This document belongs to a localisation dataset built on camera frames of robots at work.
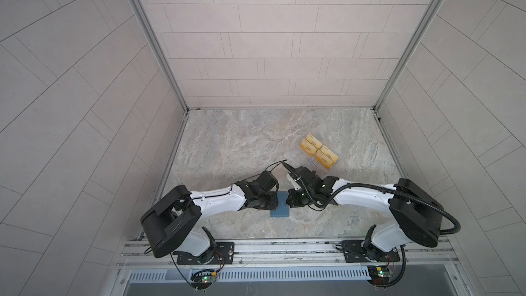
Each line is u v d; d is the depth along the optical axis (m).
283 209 0.82
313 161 0.93
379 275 0.68
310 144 0.92
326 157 0.87
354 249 0.72
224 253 0.71
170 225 0.41
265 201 0.71
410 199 0.42
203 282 0.65
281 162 0.71
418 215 0.42
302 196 0.71
